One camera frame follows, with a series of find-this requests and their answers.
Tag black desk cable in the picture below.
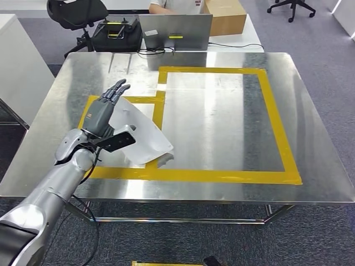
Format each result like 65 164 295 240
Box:
208 41 264 50

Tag white desk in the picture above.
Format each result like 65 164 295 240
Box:
140 13 265 53

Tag white triangular plastic part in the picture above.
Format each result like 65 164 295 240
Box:
109 96 174 166

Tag steel side table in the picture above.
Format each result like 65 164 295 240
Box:
0 98 30 131

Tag stainless steel workbench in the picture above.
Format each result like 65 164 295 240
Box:
0 51 355 226

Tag black controller case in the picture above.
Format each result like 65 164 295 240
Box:
91 16 144 53

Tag grey laptop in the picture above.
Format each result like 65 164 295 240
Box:
138 14 214 52

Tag white cabinet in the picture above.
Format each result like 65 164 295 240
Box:
0 14 55 126

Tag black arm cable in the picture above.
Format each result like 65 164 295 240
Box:
42 146 101 266

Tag black office chair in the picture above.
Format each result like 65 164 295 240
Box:
47 0 110 59
267 0 317 23

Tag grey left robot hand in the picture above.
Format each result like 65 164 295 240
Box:
82 79 131 140

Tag black laptop cable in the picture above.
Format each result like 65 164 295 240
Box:
137 47 175 59

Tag brown cardboard box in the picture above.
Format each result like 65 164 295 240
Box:
203 0 248 37

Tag small yellow tape rectangle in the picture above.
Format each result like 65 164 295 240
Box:
78 91 166 180

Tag white furniture panel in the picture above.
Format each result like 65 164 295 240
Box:
331 0 355 39

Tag person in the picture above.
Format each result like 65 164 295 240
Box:
149 0 206 16

